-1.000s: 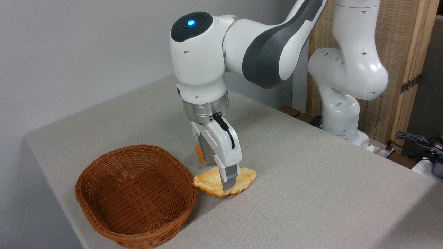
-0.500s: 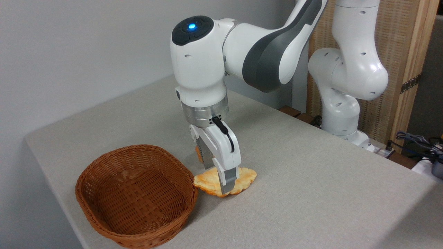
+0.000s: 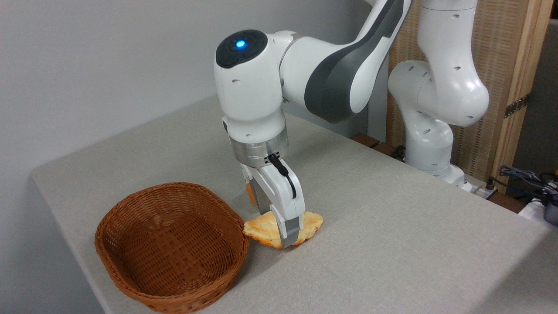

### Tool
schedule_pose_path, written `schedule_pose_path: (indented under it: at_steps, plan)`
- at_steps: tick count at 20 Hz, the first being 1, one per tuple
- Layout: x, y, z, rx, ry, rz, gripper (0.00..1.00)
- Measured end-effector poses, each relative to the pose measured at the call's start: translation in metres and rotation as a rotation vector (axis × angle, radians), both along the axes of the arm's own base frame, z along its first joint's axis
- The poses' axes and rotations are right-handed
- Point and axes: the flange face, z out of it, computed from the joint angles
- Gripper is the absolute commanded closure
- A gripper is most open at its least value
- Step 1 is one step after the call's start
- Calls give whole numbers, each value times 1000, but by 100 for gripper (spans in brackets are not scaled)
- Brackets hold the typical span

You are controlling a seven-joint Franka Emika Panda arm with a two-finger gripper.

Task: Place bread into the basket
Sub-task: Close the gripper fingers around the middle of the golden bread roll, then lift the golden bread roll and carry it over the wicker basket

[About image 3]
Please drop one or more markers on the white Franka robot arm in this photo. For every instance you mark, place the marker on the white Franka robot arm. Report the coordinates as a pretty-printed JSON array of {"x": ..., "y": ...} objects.
[{"x": 436, "y": 87}]

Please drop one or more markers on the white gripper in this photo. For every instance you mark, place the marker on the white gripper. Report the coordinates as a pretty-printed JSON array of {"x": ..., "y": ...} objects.
[{"x": 279, "y": 192}]

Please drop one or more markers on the brown wooden ledge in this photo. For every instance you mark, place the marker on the brown wooden ledge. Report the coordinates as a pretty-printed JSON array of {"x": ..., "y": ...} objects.
[{"x": 366, "y": 140}]

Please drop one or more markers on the wooden rattan folding screen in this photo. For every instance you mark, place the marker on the wooden rattan folding screen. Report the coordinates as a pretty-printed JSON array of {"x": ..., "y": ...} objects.
[{"x": 505, "y": 48}]

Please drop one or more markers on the metal screen hinge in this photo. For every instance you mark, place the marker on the metal screen hinge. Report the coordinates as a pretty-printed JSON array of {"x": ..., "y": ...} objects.
[{"x": 517, "y": 105}]

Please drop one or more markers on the leaf-shaped bread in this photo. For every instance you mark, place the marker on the leaf-shaped bread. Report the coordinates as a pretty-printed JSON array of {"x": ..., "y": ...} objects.
[{"x": 261, "y": 229}]

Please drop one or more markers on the brown woven wicker basket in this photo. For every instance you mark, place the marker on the brown woven wicker basket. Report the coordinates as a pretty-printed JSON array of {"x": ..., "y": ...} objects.
[{"x": 172, "y": 246}]

